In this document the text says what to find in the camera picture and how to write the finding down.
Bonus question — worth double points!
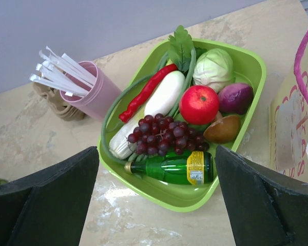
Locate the purple onion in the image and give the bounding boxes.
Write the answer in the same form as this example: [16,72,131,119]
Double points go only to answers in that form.
[218,83,254,115]

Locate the pink paper gift bag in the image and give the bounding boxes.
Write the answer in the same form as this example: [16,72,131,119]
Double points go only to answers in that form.
[269,30,308,183]

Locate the red chili pepper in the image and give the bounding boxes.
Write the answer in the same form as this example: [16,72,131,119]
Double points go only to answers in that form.
[119,64,178,123]

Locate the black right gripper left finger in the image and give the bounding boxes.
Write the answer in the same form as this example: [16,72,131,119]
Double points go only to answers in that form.
[0,146,99,245]

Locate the white radish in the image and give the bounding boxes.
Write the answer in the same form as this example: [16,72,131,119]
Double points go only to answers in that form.
[144,71,185,116]

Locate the white wrapped straws bundle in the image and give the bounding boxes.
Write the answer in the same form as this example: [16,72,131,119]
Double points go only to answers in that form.
[29,47,97,97]

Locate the green glass bottle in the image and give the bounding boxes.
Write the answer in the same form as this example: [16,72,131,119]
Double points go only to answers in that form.
[124,151,214,186]

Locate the purple grape bunch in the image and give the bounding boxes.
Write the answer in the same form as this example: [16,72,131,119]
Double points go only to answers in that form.
[127,113,209,156]

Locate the white napa cabbage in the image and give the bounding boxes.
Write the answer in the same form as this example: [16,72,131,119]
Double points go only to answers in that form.
[109,110,145,159]

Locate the stack of cardboard cup carriers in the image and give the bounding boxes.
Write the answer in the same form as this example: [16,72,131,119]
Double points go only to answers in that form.
[32,82,85,121]

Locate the green cabbage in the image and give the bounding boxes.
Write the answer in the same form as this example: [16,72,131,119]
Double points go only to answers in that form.
[192,48,236,93]

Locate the brown mushroom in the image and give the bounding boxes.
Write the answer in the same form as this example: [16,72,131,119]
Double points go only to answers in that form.
[203,111,241,144]

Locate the pink straw holder cup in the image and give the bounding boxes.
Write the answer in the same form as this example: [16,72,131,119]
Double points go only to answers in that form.
[60,61,122,121]

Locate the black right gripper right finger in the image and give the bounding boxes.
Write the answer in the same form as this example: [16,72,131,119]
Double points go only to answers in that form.
[215,146,308,245]

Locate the green leafy herb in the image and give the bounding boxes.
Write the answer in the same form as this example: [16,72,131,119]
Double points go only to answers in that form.
[167,25,194,72]

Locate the long green beans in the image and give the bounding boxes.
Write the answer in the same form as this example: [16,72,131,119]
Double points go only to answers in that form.
[98,48,197,165]

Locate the red apple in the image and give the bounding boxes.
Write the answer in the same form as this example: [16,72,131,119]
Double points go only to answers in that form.
[179,85,219,125]

